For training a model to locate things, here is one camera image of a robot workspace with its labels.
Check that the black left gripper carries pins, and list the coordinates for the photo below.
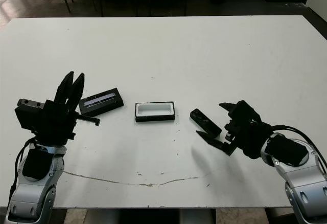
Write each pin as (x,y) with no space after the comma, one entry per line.
(57,126)

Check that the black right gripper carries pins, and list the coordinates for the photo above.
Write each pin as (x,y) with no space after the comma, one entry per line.
(247,137)

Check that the black slim camera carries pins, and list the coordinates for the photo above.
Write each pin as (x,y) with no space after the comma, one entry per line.
(205,121)

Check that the black box lid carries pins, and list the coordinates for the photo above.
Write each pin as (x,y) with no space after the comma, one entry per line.
(107,103)

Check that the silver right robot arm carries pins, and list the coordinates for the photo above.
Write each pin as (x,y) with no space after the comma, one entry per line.
(301,180)

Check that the black box base white tray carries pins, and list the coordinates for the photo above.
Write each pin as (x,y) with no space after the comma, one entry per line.
(153,110)

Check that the dark robot lower body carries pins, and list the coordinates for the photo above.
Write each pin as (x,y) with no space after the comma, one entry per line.
(153,217)

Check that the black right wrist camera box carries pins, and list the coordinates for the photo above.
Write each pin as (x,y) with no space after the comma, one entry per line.
(247,111)

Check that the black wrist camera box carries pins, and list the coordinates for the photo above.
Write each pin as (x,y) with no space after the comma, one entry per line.
(29,119)
(247,111)

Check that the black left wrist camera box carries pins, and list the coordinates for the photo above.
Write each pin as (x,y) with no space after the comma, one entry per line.
(29,119)

